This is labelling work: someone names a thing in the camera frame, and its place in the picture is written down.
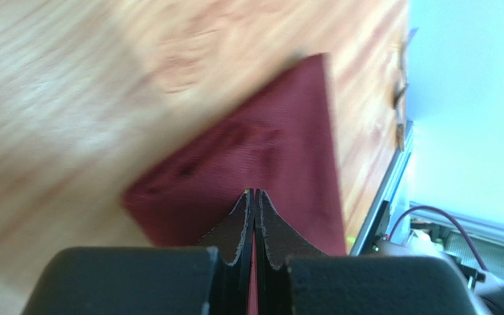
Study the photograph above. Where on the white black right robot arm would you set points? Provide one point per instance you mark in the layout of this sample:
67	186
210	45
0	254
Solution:
486	298

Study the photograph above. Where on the dark red cloth napkin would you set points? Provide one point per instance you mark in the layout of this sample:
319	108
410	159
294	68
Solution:
278	141

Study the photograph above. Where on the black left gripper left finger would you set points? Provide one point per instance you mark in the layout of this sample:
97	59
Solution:
211	277

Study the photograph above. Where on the aluminium frame rail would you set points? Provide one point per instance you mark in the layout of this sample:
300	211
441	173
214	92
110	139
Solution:
392	200

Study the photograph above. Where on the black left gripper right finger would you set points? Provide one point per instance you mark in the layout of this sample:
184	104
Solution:
295	277

